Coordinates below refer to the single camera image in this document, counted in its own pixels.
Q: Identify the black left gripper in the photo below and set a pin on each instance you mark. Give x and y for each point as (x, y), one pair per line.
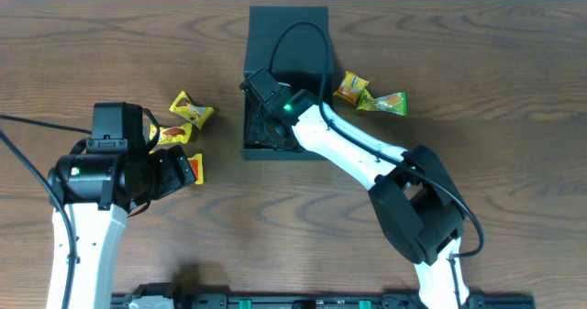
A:
(171, 181)

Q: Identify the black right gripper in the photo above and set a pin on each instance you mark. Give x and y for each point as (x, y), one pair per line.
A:
(253, 135)

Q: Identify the yellow orange snack packet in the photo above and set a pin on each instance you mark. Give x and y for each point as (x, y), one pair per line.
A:
(196, 163)

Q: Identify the green yellow snack packet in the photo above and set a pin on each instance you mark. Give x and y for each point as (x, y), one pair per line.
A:
(392, 103)

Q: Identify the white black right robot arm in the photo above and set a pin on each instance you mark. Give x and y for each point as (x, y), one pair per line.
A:
(418, 207)

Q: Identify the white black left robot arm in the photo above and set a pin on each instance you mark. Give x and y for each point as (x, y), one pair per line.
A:
(98, 191)

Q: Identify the yellow Apollo cake packet middle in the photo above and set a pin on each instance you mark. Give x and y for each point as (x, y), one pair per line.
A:
(172, 135)

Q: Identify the yellow apollo cake packet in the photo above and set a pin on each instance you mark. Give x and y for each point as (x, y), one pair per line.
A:
(172, 135)
(185, 108)

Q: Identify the yellow Apollo cake packet far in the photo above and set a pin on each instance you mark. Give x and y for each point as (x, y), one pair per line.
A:
(185, 108)

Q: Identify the black open gift box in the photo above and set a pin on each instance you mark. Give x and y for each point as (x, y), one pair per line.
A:
(287, 40)

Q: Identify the yellow Le-mond biscuit packet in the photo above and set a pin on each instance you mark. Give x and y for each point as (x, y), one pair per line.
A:
(351, 87)

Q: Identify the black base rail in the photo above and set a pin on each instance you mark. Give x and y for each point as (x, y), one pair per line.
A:
(167, 295)

